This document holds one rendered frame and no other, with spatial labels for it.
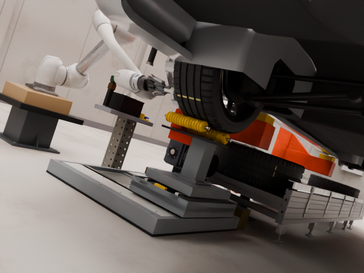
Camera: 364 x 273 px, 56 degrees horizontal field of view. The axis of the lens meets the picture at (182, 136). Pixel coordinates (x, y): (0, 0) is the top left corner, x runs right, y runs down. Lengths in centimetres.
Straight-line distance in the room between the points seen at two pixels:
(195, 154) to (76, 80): 130
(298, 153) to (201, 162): 245
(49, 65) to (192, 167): 140
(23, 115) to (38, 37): 361
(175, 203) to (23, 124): 142
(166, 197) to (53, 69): 146
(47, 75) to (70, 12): 381
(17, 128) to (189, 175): 139
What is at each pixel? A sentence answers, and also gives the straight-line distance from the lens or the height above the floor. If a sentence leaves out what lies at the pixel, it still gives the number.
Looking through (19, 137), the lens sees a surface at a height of 6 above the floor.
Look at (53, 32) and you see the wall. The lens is 629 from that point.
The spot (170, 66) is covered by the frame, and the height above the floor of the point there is 74.
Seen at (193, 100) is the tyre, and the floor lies 61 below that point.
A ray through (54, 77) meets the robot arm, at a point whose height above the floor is 53.
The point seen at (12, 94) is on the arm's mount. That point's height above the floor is 32.
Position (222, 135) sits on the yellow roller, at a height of 50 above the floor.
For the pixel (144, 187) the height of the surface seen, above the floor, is 14.
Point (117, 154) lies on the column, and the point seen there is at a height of 16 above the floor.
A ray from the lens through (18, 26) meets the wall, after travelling 604.
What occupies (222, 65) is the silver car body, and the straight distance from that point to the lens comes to 138.
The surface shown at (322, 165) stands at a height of 61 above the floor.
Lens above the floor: 44
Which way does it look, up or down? level
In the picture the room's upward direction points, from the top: 19 degrees clockwise
